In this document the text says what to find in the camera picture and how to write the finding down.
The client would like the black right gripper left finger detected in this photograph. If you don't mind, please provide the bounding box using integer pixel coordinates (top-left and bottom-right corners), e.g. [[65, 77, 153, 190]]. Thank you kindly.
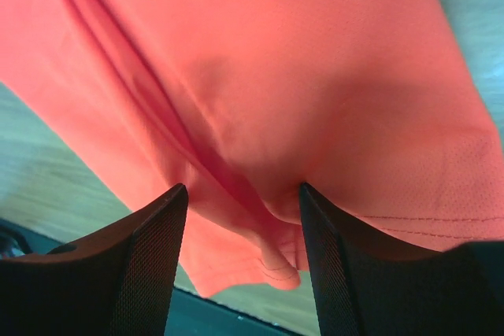
[[1, 184, 187, 335]]

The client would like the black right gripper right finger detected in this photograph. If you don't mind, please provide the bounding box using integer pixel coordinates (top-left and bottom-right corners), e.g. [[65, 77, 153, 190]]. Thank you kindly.
[[298, 183, 503, 335]]

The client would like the orange t-shirt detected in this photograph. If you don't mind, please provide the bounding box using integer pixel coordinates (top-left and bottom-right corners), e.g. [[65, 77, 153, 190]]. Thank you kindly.
[[1, 0, 503, 297]]

